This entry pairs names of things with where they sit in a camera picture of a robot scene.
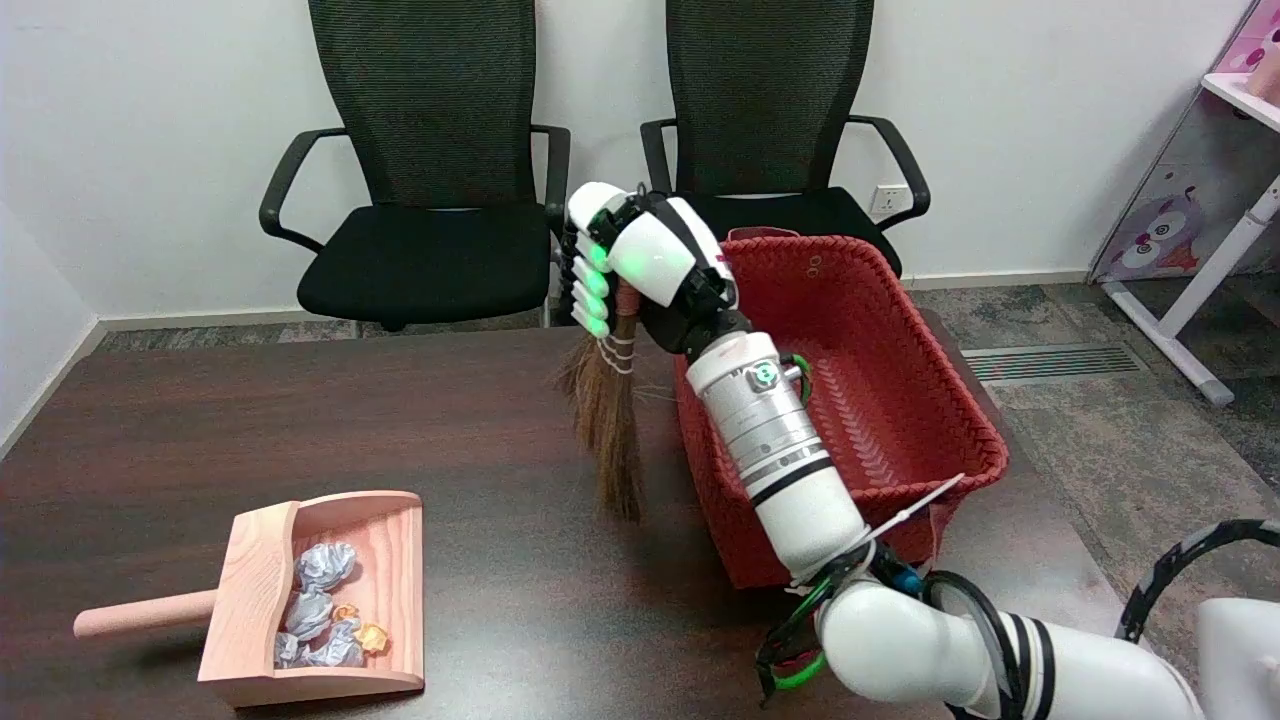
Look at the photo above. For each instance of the crumpled white paper ball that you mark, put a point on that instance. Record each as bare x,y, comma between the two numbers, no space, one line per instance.
308,612
325,650
326,566

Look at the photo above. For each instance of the red woven basket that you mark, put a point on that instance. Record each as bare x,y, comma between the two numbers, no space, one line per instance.
880,380

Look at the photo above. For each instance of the white shelf with pink panels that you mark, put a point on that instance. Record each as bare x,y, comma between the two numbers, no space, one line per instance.
1200,190

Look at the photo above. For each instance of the white wall socket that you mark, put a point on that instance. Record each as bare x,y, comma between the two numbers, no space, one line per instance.
888,200

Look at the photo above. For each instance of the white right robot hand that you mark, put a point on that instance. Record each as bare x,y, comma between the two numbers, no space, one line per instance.
650,255

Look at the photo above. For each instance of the metal floor vent grille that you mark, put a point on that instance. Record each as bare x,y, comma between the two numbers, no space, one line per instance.
1050,361

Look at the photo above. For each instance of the black mesh office chair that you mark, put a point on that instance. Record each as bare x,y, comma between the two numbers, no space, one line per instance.
430,200
780,130

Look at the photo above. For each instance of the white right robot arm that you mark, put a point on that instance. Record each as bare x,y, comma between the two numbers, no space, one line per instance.
800,470

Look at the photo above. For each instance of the wooden dustpan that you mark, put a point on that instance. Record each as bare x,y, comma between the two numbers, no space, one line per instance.
300,600

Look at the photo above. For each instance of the crumpled orange paper scrap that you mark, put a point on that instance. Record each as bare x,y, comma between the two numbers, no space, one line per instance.
368,632

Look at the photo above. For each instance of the small straw hand broom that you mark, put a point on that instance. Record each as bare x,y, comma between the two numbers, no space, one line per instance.
610,400

